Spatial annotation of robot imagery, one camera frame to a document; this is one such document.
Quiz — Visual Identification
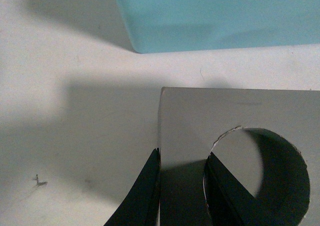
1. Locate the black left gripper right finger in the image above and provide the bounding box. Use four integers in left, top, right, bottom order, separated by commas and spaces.
203, 153, 268, 226

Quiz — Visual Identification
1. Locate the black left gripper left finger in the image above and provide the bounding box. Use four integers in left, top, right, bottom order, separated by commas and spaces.
105, 148, 160, 226

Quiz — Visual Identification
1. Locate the gray cube with round hole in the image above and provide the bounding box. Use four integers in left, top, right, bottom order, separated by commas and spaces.
158, 87, 320, 226

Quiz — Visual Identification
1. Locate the blue plastic box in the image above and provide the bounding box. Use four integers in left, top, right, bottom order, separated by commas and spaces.
116, 0, 320, 53

